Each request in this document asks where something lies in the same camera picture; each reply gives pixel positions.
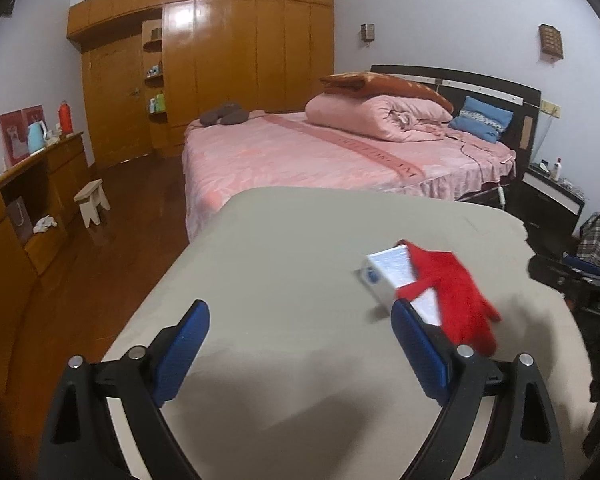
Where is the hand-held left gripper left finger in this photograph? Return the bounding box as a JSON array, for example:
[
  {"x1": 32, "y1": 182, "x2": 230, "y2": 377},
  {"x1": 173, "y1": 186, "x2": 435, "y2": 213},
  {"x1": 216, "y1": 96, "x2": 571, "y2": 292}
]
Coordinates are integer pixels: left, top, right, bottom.
[{"x1": 39, "y1": 299, "x2": 212, "y2": 480}]

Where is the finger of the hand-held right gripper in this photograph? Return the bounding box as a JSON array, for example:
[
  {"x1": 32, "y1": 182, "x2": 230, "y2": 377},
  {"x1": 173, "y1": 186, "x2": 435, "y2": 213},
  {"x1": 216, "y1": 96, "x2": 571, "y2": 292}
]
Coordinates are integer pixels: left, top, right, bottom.
[{"x1": 527, "y1": 255, "x2": 581, "y2": 295}]

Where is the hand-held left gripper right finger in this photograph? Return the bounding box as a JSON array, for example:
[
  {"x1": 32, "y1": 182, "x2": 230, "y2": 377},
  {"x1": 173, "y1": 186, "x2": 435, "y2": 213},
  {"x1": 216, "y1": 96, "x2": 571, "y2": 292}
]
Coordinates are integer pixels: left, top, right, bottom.
[{"x1": 390, "y1": 297, "x2": 566, "y2": 480}]

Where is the red glove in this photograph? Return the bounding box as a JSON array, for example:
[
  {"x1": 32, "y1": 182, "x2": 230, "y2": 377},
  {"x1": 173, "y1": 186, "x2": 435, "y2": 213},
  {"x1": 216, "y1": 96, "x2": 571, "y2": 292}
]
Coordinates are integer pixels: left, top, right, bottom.
[{"x1": 396, "y1": 240, "x2": 502, "y2": 356}]

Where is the white cardboard box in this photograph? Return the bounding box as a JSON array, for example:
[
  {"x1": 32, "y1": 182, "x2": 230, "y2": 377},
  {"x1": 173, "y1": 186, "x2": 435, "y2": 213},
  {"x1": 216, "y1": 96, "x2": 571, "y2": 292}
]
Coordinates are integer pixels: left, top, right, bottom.
[{"x1": 355, "y1": 242, "x2": 448, "y2": 331}]

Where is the dark nightstand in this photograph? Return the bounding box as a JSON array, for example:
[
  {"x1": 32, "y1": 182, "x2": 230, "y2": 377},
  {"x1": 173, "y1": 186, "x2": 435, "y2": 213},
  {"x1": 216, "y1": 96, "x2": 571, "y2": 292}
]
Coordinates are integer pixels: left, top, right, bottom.
[{"x1": 510, "y1": 162, "x2": 586, "y2": 241}]

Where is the beige tablecloth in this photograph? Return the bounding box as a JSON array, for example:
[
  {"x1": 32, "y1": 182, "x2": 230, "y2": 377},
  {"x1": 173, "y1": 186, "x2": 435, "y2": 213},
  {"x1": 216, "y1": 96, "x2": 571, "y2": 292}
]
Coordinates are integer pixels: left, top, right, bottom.
[{"x1": 102, "y1": 186, "x2": 598, "y2": 480}]

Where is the blue pillow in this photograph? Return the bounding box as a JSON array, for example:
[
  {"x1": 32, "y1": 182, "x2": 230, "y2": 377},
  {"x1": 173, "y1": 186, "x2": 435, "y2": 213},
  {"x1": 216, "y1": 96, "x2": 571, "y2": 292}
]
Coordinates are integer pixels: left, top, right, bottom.
[{"x1": 447, "y1": 96, "x2": 513, "y2": 143}]

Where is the white wooden stool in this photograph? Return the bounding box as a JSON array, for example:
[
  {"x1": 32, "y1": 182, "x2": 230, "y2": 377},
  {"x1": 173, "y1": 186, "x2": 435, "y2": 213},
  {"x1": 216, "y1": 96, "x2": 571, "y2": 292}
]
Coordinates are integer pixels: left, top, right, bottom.
[{"x1": 74, "y1": 179, "x2": 112, "y2": 228}]

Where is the dark bed headboard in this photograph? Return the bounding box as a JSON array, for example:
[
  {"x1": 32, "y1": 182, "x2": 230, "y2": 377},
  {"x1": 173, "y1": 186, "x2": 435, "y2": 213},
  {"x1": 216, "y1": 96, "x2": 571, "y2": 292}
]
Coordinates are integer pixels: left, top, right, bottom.
[{"x1": 370, "y1": 64, "x2": 542, "y2": 153}]

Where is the small grey paper bag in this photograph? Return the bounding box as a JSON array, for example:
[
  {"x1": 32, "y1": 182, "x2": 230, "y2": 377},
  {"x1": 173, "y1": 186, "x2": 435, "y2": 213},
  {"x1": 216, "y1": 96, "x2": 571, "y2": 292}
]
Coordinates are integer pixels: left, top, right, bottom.
[{"x1": 6, "y1": 197, "x2": 33, "y2": 246}]

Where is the bed with pink sheet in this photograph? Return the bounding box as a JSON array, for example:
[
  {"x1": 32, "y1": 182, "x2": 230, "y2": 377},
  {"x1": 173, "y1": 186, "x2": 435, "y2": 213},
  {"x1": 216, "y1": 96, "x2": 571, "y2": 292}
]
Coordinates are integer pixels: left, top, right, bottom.
[{"x1": 182, "y1": 110, "x2": 518, "y2": 241}]

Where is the wooden desk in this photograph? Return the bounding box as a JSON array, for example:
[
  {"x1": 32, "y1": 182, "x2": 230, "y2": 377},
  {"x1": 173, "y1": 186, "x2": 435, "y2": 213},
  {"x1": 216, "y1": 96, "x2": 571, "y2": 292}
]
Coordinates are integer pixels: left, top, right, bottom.
[{"x1": 0, "y1": 131, "x2": 92, "y2": 401}]

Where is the grey neck pillow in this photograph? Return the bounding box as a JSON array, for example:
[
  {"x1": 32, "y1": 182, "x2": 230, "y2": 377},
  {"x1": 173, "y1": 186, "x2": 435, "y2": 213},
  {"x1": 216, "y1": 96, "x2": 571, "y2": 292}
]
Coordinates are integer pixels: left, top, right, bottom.
[{"x1": 199, "y1": 101, "x2": 251, "y2": 127}]

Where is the pink folded quilt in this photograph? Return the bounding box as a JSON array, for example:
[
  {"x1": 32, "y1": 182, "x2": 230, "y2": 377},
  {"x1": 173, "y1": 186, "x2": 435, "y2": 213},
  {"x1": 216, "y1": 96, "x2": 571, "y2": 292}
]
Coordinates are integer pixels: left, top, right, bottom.
[{"x1": 305, "y1": 94, "x2": 453, "y2": 142}]

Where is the orange-brown pillow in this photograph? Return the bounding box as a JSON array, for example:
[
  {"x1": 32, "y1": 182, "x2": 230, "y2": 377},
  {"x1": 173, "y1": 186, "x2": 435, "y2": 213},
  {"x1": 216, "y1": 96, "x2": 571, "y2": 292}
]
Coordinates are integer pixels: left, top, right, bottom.
[{"x1": 319, "y1": 72, "x2": 453, "y2": 113}]

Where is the light blue kettle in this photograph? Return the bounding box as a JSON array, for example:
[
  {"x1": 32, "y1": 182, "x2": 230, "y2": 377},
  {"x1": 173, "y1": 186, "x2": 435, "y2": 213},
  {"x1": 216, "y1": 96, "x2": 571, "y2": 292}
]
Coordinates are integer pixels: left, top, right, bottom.
[{"x1": 26, "y1": 121, "x2": 50, "y2": 155}]

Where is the red thermos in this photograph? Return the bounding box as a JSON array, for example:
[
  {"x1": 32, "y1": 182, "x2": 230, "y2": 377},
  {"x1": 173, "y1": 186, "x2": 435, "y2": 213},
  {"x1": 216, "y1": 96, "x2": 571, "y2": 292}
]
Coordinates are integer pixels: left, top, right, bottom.
[{"x1": 57, "y1": 100, "x2": 75, "y2": 136}]

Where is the wooden wardrobe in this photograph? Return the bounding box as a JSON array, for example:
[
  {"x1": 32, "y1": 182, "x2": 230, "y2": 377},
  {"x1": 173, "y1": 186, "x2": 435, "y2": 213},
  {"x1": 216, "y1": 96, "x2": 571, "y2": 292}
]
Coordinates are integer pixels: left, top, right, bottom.
[{"x1": 66, "y1": 0, "x2": 335, "y2": 171}]

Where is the white cable with controller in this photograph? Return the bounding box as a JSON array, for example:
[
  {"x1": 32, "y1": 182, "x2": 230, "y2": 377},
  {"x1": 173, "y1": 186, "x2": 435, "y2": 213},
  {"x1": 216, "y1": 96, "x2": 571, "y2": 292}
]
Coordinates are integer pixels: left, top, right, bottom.
[{"x1": 460, "y1": 142, "x2": 510, "y2": 208}]

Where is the red photo frame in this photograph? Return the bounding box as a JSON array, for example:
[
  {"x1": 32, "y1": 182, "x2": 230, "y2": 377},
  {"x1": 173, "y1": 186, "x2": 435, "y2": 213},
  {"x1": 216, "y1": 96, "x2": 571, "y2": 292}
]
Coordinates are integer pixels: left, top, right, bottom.
[{"x1": 0, "y1": 105, "x2": 45, "y2": 168}]

